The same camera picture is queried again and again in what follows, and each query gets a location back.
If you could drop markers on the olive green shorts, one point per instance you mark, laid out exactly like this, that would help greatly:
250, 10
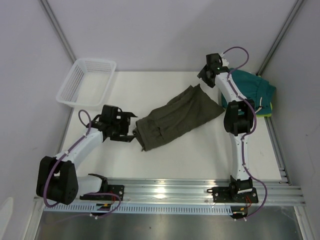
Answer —
188, 110

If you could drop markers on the left aluminium corner post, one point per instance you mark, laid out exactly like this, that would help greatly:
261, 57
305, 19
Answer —
53, 20

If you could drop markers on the white plastic basket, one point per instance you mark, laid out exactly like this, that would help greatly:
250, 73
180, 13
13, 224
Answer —
88, 84

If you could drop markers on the aluminium mounting rail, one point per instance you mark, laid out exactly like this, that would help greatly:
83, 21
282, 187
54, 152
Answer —
194, 192

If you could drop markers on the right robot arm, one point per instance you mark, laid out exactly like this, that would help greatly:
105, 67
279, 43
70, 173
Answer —
239, 122

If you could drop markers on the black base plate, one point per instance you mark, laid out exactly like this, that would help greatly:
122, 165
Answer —
111, 193
222, 194

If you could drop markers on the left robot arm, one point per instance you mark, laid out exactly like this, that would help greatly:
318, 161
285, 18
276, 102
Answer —
57, 181

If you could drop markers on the teal folded shorts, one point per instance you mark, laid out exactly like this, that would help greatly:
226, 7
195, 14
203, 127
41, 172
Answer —
246, 83

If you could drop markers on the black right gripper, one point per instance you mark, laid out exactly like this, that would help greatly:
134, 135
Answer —
202, 74

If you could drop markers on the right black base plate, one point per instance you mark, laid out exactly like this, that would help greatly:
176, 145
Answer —
222, 194

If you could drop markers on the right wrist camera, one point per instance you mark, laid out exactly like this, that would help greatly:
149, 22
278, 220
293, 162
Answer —
225, 62

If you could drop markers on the right aluminium corner post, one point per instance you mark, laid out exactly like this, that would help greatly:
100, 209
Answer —
293, 13

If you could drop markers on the aluminium corner post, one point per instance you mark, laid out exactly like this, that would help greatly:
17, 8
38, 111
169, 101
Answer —
293, 13
53, 20

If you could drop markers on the white slotted cable duct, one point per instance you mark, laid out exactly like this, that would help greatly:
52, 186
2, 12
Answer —
137, 208

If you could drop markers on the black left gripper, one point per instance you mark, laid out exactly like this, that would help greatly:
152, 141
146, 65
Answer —
125, 119

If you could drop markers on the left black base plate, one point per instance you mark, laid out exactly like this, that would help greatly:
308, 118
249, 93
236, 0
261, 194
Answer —
111, 193

